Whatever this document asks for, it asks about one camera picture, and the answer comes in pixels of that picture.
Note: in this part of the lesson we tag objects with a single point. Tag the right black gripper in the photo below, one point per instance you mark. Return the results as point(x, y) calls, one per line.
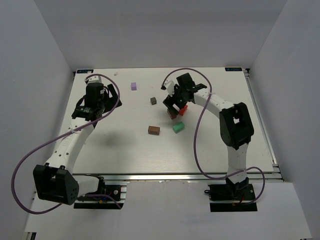
point(173, 102)

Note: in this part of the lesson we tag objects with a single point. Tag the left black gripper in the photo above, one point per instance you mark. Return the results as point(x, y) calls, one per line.
point(110, 96)

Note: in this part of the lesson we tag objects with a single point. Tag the red rectangular block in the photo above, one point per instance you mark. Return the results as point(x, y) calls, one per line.
point(183, 110)

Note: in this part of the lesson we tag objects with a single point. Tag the brown rectangular block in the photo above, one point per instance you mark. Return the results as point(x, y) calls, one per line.
point(171, 115)

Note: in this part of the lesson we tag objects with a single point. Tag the green notched block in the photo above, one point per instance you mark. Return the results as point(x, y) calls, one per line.
point(178, 127)

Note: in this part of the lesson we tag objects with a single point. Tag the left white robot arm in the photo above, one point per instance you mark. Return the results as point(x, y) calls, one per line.
point(54, 180)

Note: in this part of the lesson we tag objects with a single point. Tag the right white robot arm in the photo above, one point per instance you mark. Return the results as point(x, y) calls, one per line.
point(235, 124)

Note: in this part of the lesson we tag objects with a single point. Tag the purple cube block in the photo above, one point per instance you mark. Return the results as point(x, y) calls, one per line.
point(133, 86)

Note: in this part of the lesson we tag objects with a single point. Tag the olive green cube block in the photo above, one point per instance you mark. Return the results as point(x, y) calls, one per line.
point(153, 100)

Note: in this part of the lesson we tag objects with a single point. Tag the brown block with picture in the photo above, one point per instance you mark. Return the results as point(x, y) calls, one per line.
point(153, 130)

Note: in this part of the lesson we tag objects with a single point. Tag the left blue label sticker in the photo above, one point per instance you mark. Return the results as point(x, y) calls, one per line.
point(84, 71)

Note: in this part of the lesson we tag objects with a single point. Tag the blue label sticker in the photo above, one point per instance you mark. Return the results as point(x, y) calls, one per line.
point(84, 71)
point(233, 69)

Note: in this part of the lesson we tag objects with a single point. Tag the right blue label sticker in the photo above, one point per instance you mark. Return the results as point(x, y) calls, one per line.
point(233, 69)

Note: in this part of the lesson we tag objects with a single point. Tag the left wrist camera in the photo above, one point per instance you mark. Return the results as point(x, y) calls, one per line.
point(93, 79)

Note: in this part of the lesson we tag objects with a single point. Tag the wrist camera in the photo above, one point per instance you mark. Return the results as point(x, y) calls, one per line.
point(93, 79)
point(169, 86)

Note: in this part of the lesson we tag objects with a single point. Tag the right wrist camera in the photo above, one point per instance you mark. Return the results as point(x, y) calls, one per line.
point(169, 86)

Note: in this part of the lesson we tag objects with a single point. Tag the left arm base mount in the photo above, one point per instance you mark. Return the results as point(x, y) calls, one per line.
point(111, 198)

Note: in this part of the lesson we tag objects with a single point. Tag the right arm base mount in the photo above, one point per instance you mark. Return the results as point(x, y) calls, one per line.
point(221, 200)

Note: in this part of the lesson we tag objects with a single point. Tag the aluminium table frame rail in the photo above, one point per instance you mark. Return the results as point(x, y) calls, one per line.
point(275, 165)

